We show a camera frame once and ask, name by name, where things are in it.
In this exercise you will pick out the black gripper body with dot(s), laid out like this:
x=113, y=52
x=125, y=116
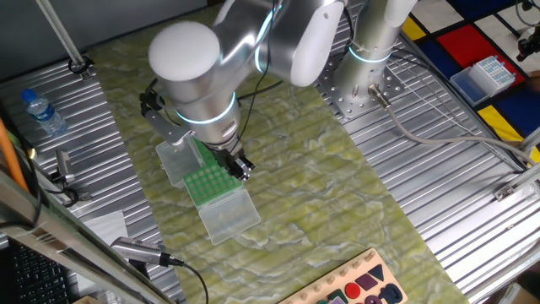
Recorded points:
x=225, y=154

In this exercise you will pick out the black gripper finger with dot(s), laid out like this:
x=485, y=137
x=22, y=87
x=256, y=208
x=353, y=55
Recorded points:
x=246, y=164
x=237, y=171

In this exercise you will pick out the translucent large pipette tip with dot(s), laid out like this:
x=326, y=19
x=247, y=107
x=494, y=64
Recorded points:
x=242, y=182

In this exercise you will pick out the green rack pipette tip box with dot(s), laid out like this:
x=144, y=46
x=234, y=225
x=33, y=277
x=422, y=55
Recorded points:
x=177, y=164
x=230, y=219

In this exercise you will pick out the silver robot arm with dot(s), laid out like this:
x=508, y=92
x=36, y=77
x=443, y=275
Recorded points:
x=190, y=84

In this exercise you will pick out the green marble pattern mat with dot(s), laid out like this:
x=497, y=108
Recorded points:
x=295, y=169

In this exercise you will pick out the wooden shape puzzle board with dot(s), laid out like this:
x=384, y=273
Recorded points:
x=348, y=278

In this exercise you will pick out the teal puzzle piece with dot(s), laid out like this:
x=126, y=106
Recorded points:
x=336, y=295

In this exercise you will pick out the black tool at right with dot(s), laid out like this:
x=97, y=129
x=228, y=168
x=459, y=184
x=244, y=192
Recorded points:
x=64, y=164

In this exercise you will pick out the lilac puzzle piece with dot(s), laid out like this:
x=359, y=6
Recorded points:
x=337, y=302

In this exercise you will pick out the red circle puzzle piece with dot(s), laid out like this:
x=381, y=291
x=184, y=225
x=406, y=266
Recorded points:
x=352, y=290

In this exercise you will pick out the purple square puzzle piece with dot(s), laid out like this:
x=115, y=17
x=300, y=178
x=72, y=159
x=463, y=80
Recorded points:
x=366, y=282

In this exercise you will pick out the navy triangle puzzle piece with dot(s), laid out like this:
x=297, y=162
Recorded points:
x=377, y=271

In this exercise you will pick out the clear water bottle blue cap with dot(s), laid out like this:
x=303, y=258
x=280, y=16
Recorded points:
x=44, y=114

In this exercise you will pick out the purple rounded puzzle piece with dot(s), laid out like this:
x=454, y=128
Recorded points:
x=373, y=300

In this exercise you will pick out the navy rounded puzzle piece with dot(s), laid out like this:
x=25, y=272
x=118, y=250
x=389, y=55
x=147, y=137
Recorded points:
x=381, y=293

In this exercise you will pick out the slim aluminium pole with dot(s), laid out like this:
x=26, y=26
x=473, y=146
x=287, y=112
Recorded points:
x=60, y=34

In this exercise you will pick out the orange tube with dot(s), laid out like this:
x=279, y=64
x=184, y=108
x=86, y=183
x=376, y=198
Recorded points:
x=10, y=156

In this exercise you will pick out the black keyboard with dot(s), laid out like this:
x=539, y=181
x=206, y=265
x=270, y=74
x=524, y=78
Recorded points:
x=34, y=278

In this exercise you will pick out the red blue yellow cloth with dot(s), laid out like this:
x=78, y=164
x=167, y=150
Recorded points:
x=464, y=46

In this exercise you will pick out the small white rack tip box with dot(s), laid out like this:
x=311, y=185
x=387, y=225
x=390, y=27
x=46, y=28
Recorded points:
x=493, y=69

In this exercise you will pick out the aluminium extrusion bar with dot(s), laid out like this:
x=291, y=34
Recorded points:
x=532, y=141
x=523, y=179

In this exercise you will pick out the dark robot end tool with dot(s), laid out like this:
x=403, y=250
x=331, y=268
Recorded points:
x=529, y=46

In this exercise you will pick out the brown cardboard box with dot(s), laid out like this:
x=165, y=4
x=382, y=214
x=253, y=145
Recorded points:
x=523, y=295

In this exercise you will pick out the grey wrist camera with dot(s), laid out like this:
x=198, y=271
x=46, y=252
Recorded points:
x=166, y=128

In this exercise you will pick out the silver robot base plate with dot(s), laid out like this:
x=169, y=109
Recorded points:
x=337, y=107

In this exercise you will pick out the silver depth camera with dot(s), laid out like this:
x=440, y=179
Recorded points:
x=135, y=250

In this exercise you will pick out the grey aluminium frame rail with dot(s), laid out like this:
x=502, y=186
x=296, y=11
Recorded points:
x=42, y=224

